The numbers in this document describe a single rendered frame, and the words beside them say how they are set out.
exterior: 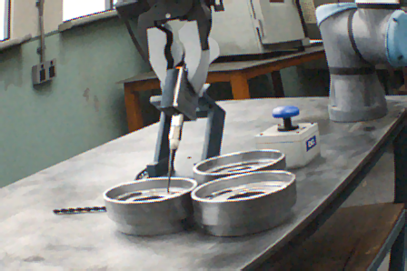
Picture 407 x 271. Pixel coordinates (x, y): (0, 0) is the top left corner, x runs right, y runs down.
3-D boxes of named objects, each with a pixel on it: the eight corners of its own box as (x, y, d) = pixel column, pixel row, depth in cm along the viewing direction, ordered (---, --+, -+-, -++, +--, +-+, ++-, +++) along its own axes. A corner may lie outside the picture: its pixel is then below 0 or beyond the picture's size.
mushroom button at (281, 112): (296, 146, 94) (292, 108, 93) (271, 148, 96) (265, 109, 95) (307, 139, 97) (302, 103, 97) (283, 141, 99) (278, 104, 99)
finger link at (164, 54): (197, 89, 89) (193, 20, 87) (172, 98, 84) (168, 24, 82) (174, 89, 91) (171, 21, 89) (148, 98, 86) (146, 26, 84)
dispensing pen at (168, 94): (146, 182, 79) (171, 44, 84) (166, 195, 82) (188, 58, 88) (163, 183, 78) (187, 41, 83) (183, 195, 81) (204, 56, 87)
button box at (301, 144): (303, 167, 92) (300, 130, 92) (258, 170, 96) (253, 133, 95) (323, 152, 99) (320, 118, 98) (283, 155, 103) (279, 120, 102)
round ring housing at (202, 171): (260, 178, 92) (256, 145, 91) (303, 187, 82) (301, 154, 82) (183, 200, 87) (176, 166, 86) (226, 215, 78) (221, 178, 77)
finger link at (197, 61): (238, 84, 86) (218, 15, 85) (214, 92, 81) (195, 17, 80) (214, 87, 88) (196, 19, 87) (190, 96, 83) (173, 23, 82)
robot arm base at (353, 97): (342, 108, 135) (333, 61, 133) (393, 107, 127) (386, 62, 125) (319, 124, 122) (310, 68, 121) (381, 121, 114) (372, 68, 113)
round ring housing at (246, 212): (314, 212, 71) (313, 175, 70) (231, 245, 66) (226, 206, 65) (263, 202, 80) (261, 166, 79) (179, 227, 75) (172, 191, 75)
